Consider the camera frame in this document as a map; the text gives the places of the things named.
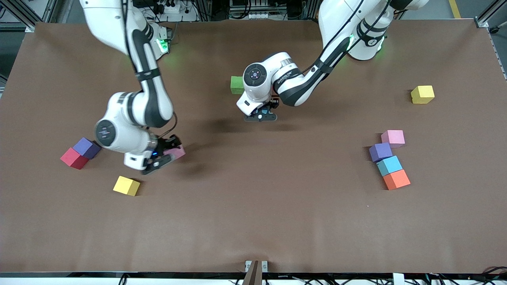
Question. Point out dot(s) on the white power strip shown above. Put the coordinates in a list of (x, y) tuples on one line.
[(180, 16)]

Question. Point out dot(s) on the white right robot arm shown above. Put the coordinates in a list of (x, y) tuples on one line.
[(107, 19)]

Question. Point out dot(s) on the brown table cover sheet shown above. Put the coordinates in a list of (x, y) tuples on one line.
[(237, 217)]

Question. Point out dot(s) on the yellow foam cube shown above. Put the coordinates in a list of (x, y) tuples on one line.
[(126, 186), (422, 94)]

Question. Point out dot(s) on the white table edge block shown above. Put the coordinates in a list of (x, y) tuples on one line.
[(398, 279)]

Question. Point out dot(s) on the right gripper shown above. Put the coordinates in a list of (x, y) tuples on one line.
[(166, 143)]

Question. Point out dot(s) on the red foam cube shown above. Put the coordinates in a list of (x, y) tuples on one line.
[(73, 159)]

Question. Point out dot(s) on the orange foam cube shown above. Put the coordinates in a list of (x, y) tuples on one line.
[(396, 180)]

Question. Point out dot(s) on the green foam cube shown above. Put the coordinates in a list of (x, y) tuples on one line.
[(237, 85)]

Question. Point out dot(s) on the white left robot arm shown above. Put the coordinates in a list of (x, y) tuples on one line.
[(356, 23)]

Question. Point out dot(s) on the metal table edge bracket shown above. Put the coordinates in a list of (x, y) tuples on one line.
[(256, 271)]

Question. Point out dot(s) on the purple foam cube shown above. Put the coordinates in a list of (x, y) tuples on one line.
[(380, 152), (86, 147)]

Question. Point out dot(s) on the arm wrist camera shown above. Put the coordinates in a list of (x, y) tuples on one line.
[(158, 163), (260, 117)]

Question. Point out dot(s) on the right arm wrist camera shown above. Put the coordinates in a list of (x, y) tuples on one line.
[(158, 163)]

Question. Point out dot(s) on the pink foam cube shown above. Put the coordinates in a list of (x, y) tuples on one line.
[(177, 152), (393, 138)]

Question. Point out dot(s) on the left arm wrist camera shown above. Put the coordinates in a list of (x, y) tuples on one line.
[(260, 117)]

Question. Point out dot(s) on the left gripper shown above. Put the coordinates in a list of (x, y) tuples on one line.
[(273, 104)]

